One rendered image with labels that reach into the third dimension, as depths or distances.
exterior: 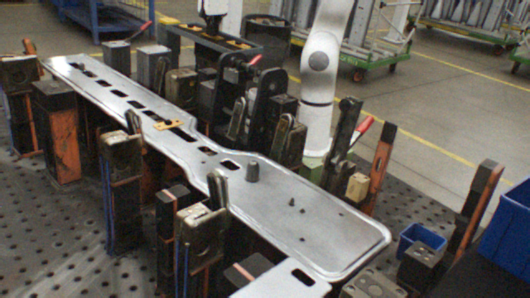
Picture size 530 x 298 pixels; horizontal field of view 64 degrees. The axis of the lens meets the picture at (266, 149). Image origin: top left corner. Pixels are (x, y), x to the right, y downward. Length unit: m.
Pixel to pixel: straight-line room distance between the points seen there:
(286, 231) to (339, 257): 0.11
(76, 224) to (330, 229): 0.78
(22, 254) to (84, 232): 0.16
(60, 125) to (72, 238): 0.35
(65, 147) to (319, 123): 0.84
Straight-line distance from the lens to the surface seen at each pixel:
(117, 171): 1.08
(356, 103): 0.93
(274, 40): 4.02
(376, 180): 0.96
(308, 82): 1.43
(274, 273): 0.76
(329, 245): 0.84
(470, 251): 0.91
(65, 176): 1.50
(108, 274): 1.19
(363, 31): 5.44
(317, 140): 1.53
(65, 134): 1.43
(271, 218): 0.88
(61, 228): 1.35
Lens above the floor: 1.53
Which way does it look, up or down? 28 degrees down
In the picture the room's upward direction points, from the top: 7 degrees clockwise
